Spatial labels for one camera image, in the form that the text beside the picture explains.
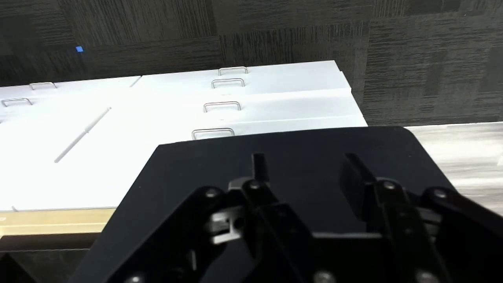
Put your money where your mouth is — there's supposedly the grey cabinet drawer handle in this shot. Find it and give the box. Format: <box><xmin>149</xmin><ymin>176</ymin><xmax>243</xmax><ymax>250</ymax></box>
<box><xmin>216</xmin><ymin>65</ymin><xmax>249</xmax><ymax>77</ymax></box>
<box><xmin>0</xmin><ymin>96</ymin><xmax>34</xmax><ymax>109</ymax></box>
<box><xmin>210</xmin><ymin>76</ymin><xmax>246</xmax><ymax>90</ymax></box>
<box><xmin>189</xmin><ymin>126</ymin><xmax>237</xmax><ymax>142</ymax></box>
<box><xmin>28</xmin><ymin>80</ymin><xmax>56</xmax><ymax>91</ymax></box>
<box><xmin>200</xmin><ymin>99</ymin><xmax>243</xmax><ymax>115</ymax></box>

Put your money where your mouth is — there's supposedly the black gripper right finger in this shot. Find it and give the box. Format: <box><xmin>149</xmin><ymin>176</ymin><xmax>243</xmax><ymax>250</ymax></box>
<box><xmin>337</xmin><ymin>151</ymin><xmax>503</xmax><ymax>283</ymax></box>

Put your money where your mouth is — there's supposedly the wooden cabinet countertop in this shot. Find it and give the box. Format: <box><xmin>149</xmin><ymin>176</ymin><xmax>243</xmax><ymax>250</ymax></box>
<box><xmin>0</xmin><ymin>206</ymin><xmax>117</xmax><ymax>239</ymax></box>

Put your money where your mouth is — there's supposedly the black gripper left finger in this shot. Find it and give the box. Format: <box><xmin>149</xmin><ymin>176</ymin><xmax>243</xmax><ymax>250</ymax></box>
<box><xmin>72</xmin><ymin>151</ymin><xmax>336</xmax><ymax>283</ymax></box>

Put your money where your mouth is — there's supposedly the white drawer cabinet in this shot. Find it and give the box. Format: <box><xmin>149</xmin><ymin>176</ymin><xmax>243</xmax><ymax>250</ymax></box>
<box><xmin>0</xmin><ymin>58</ymin><xmax>369</xmax><ymax>214</ymax></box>

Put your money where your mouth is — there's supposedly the black fabric drawer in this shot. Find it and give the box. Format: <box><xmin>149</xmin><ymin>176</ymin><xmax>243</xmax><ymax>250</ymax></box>
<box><xmin>67</xmin><ymin>124</ymin><xmax>458</xmax><ymax>283</ymax></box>

